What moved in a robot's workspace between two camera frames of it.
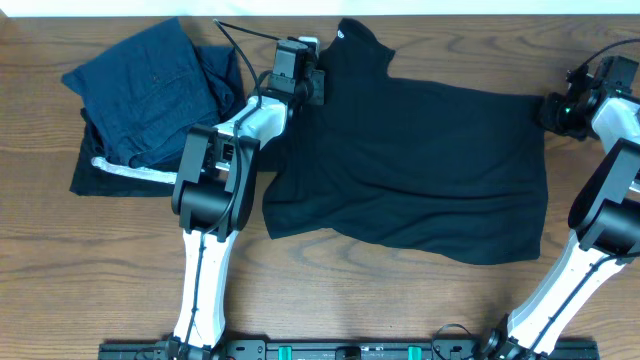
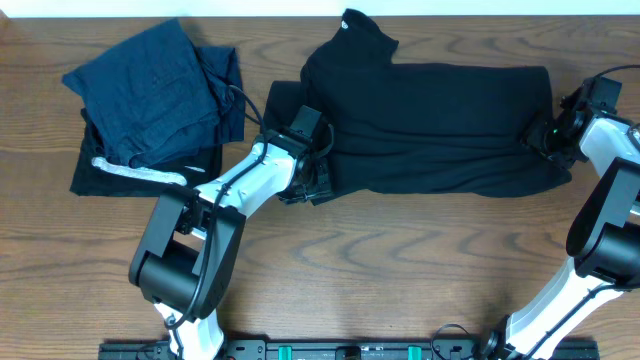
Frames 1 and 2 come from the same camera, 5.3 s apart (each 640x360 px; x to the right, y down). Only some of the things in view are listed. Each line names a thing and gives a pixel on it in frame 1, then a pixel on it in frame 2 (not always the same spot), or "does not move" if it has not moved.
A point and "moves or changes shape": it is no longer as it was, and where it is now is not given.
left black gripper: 316,86 to 319,178
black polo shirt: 453,173 moves or changes shape
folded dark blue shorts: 147,94 does not move
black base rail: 353,350 does not move
